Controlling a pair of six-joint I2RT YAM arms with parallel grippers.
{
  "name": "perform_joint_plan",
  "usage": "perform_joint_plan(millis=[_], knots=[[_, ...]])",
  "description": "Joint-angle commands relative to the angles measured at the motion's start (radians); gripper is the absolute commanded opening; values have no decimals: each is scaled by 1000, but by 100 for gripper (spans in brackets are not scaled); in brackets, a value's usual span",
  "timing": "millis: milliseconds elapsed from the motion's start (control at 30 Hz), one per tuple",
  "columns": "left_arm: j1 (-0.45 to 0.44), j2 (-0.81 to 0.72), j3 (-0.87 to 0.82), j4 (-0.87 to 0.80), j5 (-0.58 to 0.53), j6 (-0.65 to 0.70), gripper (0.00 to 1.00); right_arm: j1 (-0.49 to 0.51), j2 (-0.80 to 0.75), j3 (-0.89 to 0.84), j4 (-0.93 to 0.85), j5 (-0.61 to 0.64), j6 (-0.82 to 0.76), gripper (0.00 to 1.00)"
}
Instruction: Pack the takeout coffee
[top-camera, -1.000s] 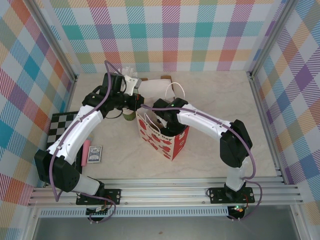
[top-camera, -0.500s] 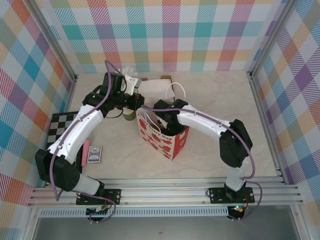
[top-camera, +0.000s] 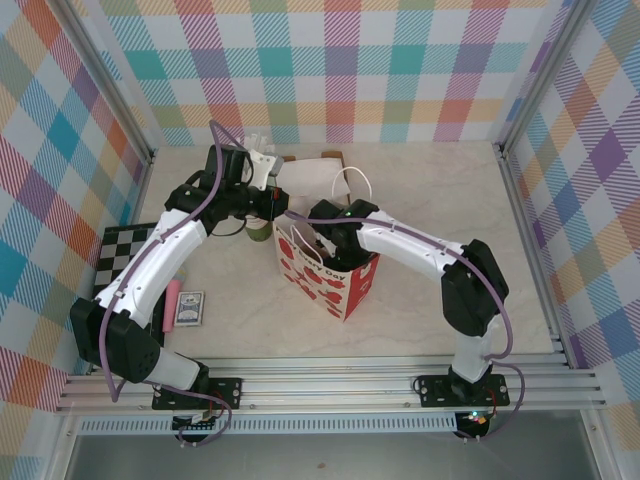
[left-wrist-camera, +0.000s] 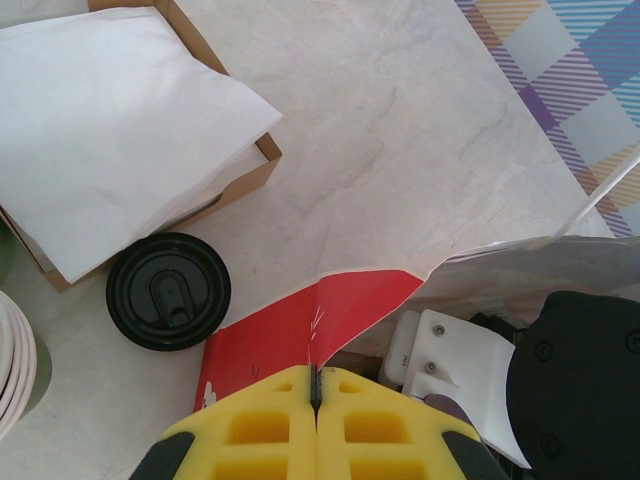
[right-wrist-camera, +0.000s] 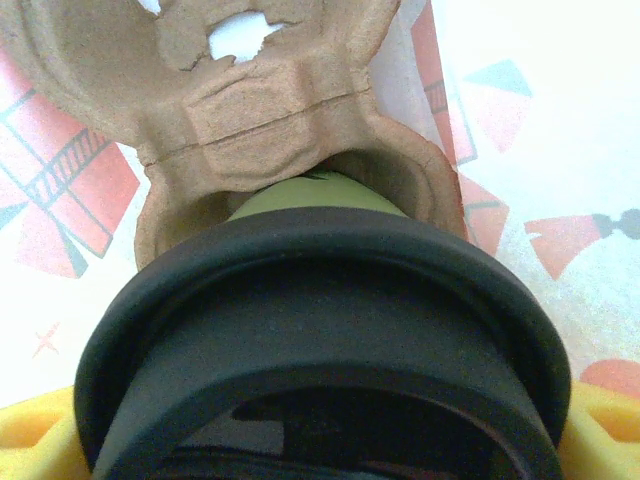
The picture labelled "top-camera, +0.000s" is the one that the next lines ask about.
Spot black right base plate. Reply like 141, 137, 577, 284
417, 374, 511, 409

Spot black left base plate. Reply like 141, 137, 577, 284
152, 377, 244, 412

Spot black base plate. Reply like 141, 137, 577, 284
417, 374, 511, 409
152, 377, 244, 412

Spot white red paper gift bag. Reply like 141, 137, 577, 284
272, 167, 382, 324

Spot pink toy microphone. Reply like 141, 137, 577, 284
162, 269, 187, 332

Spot black silver chessboard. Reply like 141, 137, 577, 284
94, 222, 171, 331

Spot white paper napkin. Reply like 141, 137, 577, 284
279, 158, 351, 199

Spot thin black left gripper cable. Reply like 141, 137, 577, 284
207, 222, 249, 240

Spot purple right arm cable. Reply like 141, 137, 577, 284
283, 209, 526, 444

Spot white slotted cable duct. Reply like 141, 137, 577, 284
78, 418, 461, 435

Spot left circuit board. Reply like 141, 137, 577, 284
172, 413, 221, 432

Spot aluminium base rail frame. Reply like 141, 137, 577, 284
54, 357, 609, 414

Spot aluminium side rail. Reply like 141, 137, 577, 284
497, 143, 571, 369

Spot white napkins on tray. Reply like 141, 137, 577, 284
284, 150, 351, 201

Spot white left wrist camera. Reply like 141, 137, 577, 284
243, 148, 285, 190

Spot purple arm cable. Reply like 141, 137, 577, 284
99, 119, 254, 449
283, 209, 526, 444

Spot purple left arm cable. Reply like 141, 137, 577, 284
99, 119, 254, 449

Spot stack of paper cups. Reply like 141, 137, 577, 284
243, 214, 270, 245

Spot blue playing card box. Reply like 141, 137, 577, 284
173, 289, 207, 329

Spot right circuit board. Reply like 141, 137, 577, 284
457, 409, 491, 429

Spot aluminium corner post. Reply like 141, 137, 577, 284
58, 0, 155, 164
492, 0, 599, 154

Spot circuit board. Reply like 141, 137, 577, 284
457, 409, 491, 429
172, 413, 221, 432

